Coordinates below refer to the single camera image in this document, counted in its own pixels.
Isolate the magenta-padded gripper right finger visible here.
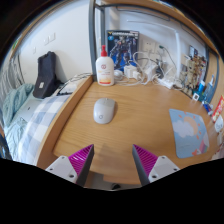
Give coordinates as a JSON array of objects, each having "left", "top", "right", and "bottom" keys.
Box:
[{"left": 132, "top": 143, "right": 180, "bottom": 187}]

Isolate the white mug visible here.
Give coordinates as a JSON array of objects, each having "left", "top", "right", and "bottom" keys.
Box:
[{"left": 214, "top": 114, "right": 224, "bottom": 134}]

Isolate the pastel cloud print mouse pad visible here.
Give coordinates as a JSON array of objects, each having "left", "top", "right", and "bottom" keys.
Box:
[{"left": 168, "top": 108, "right": 210, "bottom": 159}]

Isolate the black bag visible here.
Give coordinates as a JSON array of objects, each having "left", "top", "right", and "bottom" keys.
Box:
[{"left": 32, "top": 50, "right": 63, "bottom": 100}]

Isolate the blue white tube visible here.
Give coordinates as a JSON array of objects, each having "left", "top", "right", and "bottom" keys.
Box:
[{"left": 198, "top": 79, "right": 206, "bottom": 96}]

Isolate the white printed model box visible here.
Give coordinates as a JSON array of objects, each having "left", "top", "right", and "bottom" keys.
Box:
[{"left": 188, "top": 44, "right": 208, "bottom": 68}]

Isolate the blue checked bed sheet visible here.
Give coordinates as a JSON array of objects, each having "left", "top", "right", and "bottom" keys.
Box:
[{"left": 16, "top": 94, "right": 73, "bottom": 166}]

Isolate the white pump bottle red cap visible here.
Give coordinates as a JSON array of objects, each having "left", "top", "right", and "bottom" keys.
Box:
[{"left": 95, "top": 44, "right": 115, "bottom": 87}]

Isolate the teal blanket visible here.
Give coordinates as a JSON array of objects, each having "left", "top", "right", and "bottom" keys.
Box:
[{"left": 1, "top": 83, "right": 34, "bottom": 161}]

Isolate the grey metal desk frame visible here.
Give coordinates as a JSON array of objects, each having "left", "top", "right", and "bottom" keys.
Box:
[{"left": 88, "top": 0, "right": 221, "bottom": 103}]

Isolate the blue robot model kit box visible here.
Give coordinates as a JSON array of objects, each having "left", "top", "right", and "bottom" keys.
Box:
[{"left": 106, "top": 29, "right": 140, "bottom": 73}]

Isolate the white charger block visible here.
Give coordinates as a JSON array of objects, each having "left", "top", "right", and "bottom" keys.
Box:
[
  {"left": 123, "top": 64, "right": 138, "bottom": 79},
  {"left": 133, "top": 69, "right": 144, "bottom": 81}
]

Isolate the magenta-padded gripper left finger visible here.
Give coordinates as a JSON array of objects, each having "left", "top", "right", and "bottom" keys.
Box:
[{"left": 45, "top": 143, "right": 95, "bottom": 188}]

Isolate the grey computer mouse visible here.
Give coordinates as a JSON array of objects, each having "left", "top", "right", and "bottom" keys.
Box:
[{"left": 92, "top": 97, "right": 117, "bottom": 125}]

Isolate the white power strip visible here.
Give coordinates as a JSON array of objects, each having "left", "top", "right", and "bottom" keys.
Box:
[{"left": 156, "top": 77, "right": 176, "bottom": 90}]

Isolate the blue snack packet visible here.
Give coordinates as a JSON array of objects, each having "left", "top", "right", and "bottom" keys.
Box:
[{"left": 202, "top": 101, "right": 214, "bottom": 116}]

